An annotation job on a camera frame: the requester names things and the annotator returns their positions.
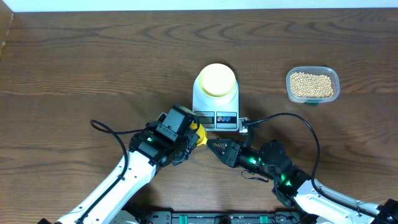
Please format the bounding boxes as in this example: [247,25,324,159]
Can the pale yellow bowl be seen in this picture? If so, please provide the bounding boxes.
[198,63,236,97]

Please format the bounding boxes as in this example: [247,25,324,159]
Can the pile of soybeans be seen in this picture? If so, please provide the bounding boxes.
[290,72,335,98]

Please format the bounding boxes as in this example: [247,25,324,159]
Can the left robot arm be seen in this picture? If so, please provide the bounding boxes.
[57,123,207,223]

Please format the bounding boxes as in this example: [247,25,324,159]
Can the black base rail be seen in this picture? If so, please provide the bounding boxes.
[113,206,318,224]

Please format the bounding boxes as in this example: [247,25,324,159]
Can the clear plastic container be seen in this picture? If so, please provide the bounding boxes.
[286,66,340,104]

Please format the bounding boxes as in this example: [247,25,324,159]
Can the white digital kitchen scale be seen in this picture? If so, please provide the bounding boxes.
[192,76,239,132]

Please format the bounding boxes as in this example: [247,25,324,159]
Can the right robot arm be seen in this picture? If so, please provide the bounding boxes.
[206,139,397,223]

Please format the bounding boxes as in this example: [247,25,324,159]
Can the yellow measuring scoop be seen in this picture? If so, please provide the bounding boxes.
[190,123,208,146]

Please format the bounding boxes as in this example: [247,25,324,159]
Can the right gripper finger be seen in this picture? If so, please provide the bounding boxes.
[206,139,229,153]
[215,152,231,165]

